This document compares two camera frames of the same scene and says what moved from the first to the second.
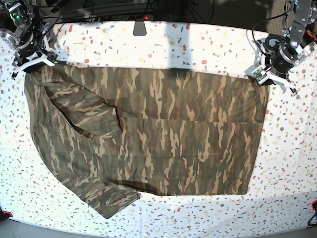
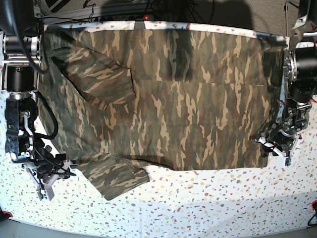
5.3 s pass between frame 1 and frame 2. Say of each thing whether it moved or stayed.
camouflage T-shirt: moved
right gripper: moved
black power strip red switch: stayed
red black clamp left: stayed
